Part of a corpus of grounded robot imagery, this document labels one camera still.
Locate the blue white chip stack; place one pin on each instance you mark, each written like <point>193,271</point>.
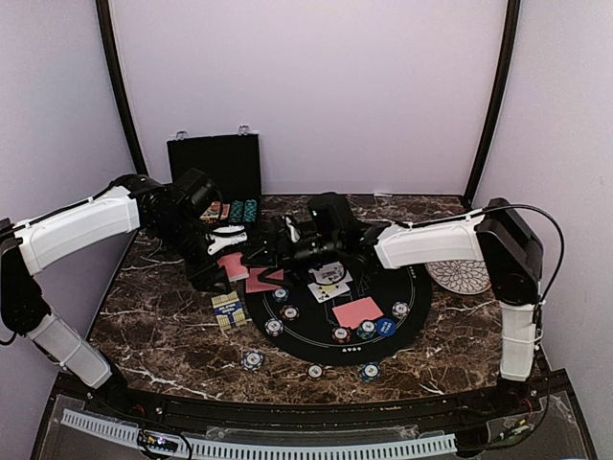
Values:
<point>252,361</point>

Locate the brown white chip stack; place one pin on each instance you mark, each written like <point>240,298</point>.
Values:
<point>315,372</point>

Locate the brown chip front mat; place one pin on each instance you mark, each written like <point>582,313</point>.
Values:
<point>341,335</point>

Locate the blue round blind button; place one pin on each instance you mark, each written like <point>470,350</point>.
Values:
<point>386,327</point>

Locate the card deck in case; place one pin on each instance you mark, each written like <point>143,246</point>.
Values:
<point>216,212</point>

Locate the dealt card front player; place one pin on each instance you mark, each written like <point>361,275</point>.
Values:
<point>352,315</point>

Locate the white floral patterned plate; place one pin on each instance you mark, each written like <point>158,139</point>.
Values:
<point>464,277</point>

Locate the round black poker mat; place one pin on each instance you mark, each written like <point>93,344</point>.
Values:
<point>309,337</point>

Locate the gold card box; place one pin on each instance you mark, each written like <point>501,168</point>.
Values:
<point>229,311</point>

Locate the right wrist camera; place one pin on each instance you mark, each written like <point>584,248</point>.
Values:
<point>328,213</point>

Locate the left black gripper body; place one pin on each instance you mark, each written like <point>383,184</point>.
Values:
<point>177,238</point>

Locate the green chip row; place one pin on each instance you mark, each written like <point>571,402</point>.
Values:
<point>250,211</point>
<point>236,212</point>

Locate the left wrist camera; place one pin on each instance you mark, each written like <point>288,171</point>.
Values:
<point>196,191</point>

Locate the white slotted cable duct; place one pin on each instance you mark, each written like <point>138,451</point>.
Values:
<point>242,443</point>

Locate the face-up four clubs card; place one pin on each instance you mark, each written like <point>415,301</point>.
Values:
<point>323,293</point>

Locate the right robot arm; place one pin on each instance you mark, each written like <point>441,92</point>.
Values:
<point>512,252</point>

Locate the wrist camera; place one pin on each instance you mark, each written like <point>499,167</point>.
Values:
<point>328,213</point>
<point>196,191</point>

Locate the face-up jack community card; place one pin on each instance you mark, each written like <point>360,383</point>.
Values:
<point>331,274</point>

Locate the brown chip mat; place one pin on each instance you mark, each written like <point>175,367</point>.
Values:
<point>289,313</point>
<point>341,335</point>

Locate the blue chip mat edge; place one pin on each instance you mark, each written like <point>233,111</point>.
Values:
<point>274,327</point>

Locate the blue chip mat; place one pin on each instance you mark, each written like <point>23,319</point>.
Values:
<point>400,310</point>

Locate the dealt card player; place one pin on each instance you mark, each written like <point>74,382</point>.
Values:
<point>352,315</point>
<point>254,285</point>

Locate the green chip row right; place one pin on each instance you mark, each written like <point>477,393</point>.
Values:
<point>250,211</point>

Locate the black poker chip case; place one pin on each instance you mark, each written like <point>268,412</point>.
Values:
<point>233,161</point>

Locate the blue green chip stack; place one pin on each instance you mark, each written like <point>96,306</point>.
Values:
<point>370,372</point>

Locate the green chip row left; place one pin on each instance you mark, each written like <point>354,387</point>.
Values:
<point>236,212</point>

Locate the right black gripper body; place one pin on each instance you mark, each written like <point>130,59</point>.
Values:
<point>326,248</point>

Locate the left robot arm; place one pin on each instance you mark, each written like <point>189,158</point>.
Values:
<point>39,257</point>

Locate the red-backed card deck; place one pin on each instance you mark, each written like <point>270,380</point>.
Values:
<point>233,267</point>

